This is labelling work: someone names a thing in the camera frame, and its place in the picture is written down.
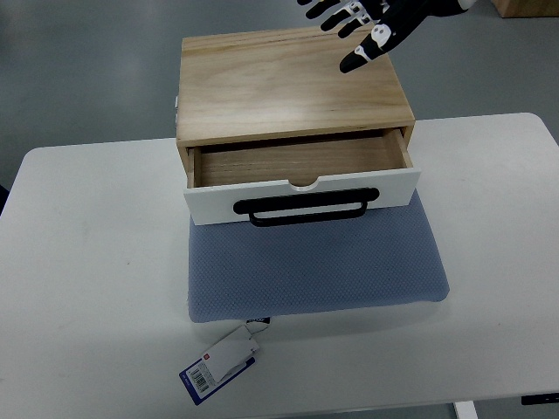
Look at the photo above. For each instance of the blue grey cushion mat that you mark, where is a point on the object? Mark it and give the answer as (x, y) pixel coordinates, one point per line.
(386, 257)

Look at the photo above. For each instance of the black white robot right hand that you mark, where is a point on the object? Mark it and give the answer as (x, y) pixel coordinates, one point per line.
(391, 22)

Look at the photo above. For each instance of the cardboard box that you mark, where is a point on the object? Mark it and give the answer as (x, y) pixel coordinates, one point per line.
(526, 8)

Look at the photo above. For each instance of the black table bracket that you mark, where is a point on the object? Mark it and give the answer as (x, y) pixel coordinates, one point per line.
(532, 400)

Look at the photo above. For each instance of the white table leg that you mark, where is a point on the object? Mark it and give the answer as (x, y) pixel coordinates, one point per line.
(465, 410)

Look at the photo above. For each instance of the white blue product tag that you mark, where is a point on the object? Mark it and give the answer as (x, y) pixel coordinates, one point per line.
(220, 364)

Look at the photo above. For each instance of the black drawer handle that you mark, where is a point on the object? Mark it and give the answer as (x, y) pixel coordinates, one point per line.
(251, 207)

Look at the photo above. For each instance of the wooden drawer cabinet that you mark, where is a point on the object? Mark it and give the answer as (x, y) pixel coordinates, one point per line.
(270, 85)

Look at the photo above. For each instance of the white drawer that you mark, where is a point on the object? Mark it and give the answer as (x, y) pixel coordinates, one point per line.
(220, 175)

